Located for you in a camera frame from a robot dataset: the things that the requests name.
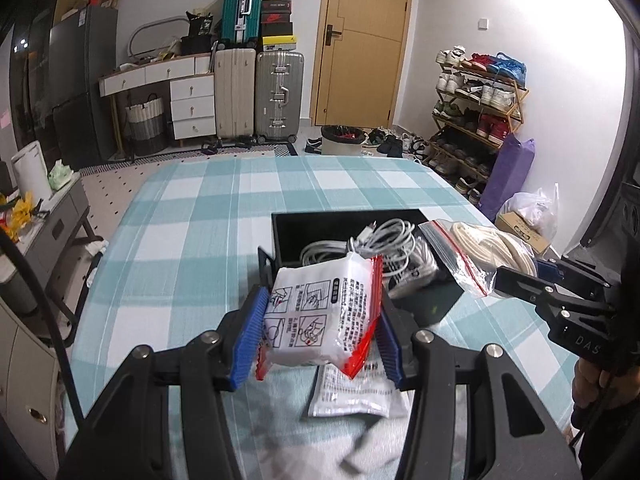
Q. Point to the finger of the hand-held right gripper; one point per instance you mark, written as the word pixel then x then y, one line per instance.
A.
pixel 520 282
pixel 550 269

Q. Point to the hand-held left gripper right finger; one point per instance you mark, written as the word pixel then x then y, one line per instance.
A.
pixel 390 350

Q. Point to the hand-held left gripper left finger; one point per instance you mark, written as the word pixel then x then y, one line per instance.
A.
pixel 247 330

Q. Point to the black cardboard box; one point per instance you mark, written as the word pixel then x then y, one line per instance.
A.
pixel 430 310

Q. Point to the green and white packet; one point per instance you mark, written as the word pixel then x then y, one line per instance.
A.
pixel 350 395

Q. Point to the white packet with red edges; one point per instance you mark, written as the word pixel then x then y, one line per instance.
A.
pixel 320 320

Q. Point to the person's right hand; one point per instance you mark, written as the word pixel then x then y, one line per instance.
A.
pixel 585 385

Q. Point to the white plastic bag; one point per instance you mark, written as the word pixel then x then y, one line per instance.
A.
pixel 537 205

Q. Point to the purple fabric bag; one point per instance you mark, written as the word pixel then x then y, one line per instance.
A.
pixel 505 180

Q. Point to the wooden shoe rack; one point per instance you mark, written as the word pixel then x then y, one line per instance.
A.
pixel 470 132

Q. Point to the shoe rack with shoes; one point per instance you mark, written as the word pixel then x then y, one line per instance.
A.
pixel 492 95

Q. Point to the pile of loose shoes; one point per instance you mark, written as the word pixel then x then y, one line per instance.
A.
pixel 390 145

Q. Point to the white waste basket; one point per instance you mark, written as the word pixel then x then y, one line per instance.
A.
pixel 340 142

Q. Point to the grey side cabinet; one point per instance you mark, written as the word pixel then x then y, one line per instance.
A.
pixel 50 240

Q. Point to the woven laundry basket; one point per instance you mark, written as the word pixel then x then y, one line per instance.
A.
pixel 146 127

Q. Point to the white desk with drawers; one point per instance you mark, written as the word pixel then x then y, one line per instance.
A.
pixel 192 110

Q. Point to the silver suitcase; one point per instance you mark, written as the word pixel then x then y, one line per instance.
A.
pixel 277 95

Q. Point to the beige suitcase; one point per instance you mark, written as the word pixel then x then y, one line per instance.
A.
pixel 235 92

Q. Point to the light green tissue pack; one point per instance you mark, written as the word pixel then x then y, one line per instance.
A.
pixel 62 175

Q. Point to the yellow plastic bag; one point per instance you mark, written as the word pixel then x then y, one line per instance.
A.
pixel 22 212

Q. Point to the white bin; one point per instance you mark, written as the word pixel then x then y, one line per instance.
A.
pixel 30 170

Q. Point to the wooden door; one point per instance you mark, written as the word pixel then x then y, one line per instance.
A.
pixel 365 60

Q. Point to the yellow and black shoebox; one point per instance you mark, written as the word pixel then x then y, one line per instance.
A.
pixel 279 43

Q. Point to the black storage box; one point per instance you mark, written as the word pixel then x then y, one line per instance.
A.
pixel 196 45

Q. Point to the grey refrigerator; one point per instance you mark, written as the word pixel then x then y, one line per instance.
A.
pixel 82 85

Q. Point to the black paper bag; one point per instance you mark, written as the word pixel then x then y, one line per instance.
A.
pixel 200 24

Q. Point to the black and red shoebox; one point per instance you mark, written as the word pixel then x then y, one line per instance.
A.
pixel 276 17

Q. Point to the teal suitcase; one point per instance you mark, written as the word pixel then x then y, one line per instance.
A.
pixel 240 10

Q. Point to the dark glass cabinet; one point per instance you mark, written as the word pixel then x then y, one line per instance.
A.
pixel 32 85

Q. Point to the white oval frame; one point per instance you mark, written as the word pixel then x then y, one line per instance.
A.
pixel 137 32

